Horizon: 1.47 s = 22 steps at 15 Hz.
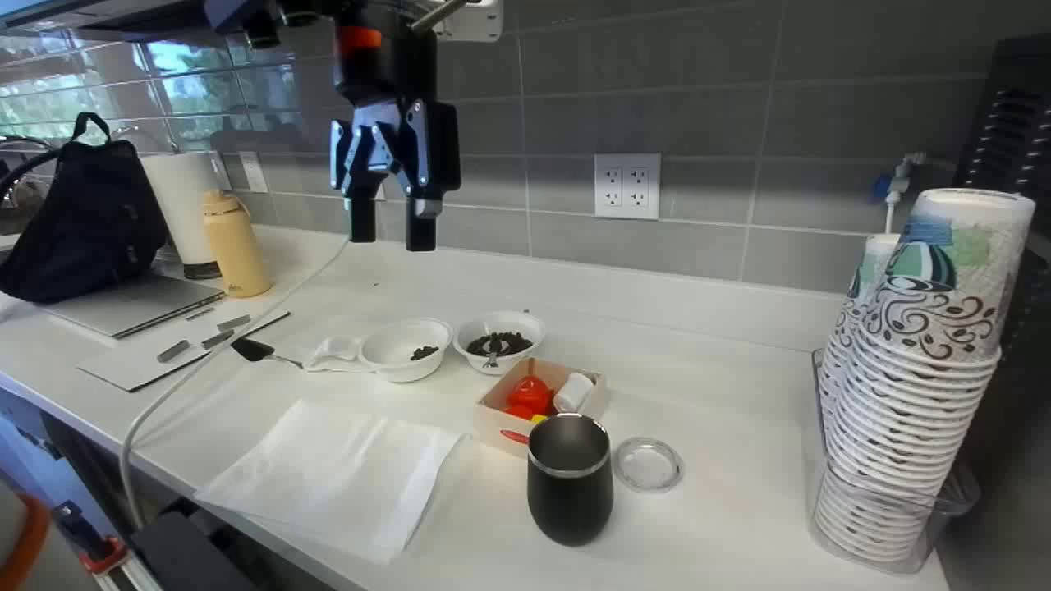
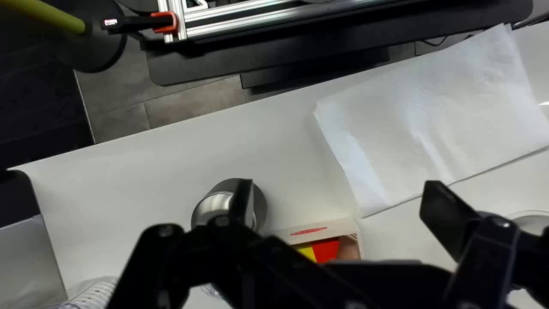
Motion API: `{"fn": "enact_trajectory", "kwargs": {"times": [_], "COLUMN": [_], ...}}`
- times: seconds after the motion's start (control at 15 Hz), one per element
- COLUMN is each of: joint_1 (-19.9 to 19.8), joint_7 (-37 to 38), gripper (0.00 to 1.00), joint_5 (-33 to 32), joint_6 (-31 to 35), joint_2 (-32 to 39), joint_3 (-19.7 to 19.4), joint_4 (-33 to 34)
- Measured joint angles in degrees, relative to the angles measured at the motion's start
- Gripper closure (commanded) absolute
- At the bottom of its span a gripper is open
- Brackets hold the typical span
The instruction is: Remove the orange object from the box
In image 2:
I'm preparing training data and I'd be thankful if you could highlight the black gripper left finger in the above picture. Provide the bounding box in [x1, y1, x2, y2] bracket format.
[108, 179, 372, 309]

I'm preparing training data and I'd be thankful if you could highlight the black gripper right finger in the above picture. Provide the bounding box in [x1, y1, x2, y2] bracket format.
[418, 181, 549, 309]

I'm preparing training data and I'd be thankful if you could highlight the light wooden box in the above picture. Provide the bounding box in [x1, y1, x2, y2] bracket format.
[276, 219, 361, 263]

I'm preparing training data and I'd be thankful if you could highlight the metal spoon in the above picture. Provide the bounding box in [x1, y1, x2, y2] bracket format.
[190, 179, 267, 232]

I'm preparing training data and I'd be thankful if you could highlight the yellow block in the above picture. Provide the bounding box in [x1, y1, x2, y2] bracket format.
[296, 246, 317, 263]

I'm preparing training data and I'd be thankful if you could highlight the orange block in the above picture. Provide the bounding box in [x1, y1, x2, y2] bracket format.
[312, 239, 341, 265]

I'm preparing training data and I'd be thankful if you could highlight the clear plastic lid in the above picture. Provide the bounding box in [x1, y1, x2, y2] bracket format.
[54, 280, 114, 309]

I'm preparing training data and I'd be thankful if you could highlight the white paper sheet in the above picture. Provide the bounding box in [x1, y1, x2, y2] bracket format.
[313, 25, 549, 217]

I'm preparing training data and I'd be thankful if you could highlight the green yellow rod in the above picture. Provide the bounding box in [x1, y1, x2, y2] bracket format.
[0, 0, 85, 35]

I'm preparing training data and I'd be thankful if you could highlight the black machine with rail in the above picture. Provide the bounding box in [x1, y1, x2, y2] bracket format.
[99, 0, 533, 86]

